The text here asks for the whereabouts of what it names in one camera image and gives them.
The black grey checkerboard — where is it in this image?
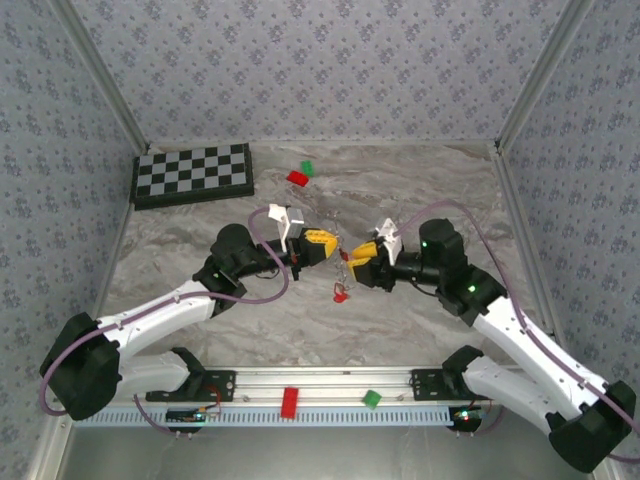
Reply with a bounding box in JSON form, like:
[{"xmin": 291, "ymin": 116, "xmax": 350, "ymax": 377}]
[{"xmin": 128, "ymin": 142, "xmax": 255, "ymax": 211}]

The long red toy brick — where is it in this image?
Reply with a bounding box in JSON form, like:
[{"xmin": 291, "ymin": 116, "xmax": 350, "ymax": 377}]
[{"xmin": 279, "ymin": 386, "xmax": 300, "ymax": 419}]

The right circuit board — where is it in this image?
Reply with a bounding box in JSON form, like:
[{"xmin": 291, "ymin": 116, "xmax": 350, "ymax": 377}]
[{"xmin": 449, "ymin": 407, "xmax": 486, "ymax": 424}]

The circuit board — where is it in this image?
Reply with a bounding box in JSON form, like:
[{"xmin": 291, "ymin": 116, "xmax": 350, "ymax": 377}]
[
  {"xmin": 449, "ymin": 407, "xmax": 486, "ymax": 424},
  {"xmin": 164, "ymin": 407, "xmax": 209, "ymax": 426}
]

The left circuit board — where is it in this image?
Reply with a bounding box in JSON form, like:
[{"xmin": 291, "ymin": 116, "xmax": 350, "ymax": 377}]
[{"xmin": 164, "ymin": 407, "xmax": 209, "ymax": 426}]

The grey metal panel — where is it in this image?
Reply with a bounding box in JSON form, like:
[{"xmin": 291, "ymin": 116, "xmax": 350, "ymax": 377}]
[{"xmin": 64, "ymin": 424, "xmax": 596, "ymax": 480}]

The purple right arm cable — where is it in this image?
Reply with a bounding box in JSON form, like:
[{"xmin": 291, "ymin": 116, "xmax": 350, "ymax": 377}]
[{"xmin": 397, "ymin": 200, "xmax": 640, "ymax": 462}]

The right aluminium side rail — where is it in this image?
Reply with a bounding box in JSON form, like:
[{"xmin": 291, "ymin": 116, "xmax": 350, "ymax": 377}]
[{"xmin": 489, "ymin": 142, "xmax": 621, "ymax": 480}]

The aluminium side rail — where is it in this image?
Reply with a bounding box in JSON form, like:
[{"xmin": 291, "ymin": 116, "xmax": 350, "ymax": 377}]
[
  {"xmin": 27, "ymin": 147, "xmax": 150, "ymax": 480},
  {"xmin": 489, "ymin": 142, "xmax": 621, "ymax": 480}
]

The left aluminium side rail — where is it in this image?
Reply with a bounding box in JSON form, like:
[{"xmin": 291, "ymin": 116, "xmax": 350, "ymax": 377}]
[{"xmin": 27, "ymin": 147, "xmax": 150, "ymax": 480}]

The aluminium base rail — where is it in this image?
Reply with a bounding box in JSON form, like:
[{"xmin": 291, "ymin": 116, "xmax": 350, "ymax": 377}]
[{"xmin": 52, "ymin": 366, "xmax": 551, "ymax": 409}]

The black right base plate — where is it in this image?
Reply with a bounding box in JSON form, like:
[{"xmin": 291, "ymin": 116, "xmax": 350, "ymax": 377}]
[{"xmin": 410, "ymin": 368, "xmax": 503, "ymax": 401}]

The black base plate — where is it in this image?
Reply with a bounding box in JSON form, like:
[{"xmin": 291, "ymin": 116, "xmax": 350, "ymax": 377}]
[
  {"xmin": 144, "ymin": 369, "xmax": 237, "ymax": 403},
  {"xmin": 410, "ymin": 368, "xmax": 503, "ymax": 401}
]

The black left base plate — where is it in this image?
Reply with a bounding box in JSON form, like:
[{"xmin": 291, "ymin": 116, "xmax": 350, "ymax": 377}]
[{"xmin": 144, "ymin": 369, "xmax": 237, "ymax": 403}]

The light blue slotted cable duct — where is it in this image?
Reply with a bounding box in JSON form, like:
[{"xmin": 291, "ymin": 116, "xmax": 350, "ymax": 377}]
[{"xmin": 74, "ymin": 405, "xmax": 459, "ymax": 429}]

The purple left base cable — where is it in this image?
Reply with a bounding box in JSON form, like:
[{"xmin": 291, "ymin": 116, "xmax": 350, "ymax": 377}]
[{"xmin": 132, "ymin": 392, "xmax": 181, "ymax": 439}]

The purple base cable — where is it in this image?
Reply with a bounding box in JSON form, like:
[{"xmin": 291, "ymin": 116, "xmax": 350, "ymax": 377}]
[
  {"xmin": 132, "ymin": 392, "xmax": 181, "ymax": 439},
  {"xmin": 469, "ymin": 394, "xmax": 510, "ymax": 437}
]

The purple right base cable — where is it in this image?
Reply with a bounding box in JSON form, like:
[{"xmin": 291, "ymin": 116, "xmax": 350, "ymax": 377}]
[{"xmin": 469, "ymin": 394, "xmax": 510, "ymax": 437}]

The right aluminium frame post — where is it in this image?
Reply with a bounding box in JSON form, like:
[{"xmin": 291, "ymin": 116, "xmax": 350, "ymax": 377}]
[{"xmin": 494, "ymin": 0, "xmax": 596, "ymax": 151}]

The aluminium frame post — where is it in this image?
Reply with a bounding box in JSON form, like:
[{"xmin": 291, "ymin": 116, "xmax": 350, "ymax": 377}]
[
  {"xmin": 494, "ymin": 0, "xmax": 596, "ymax": 151},
  {"xmin": 49, "ymin": 0, "xmax": 151, "ymax": 154}
]

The left aluminium frame post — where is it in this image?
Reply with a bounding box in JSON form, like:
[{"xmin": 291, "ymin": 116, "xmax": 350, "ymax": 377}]
[{"xmin": 49, "ymin": 0, "xmax": 151, "ymax": 154}]

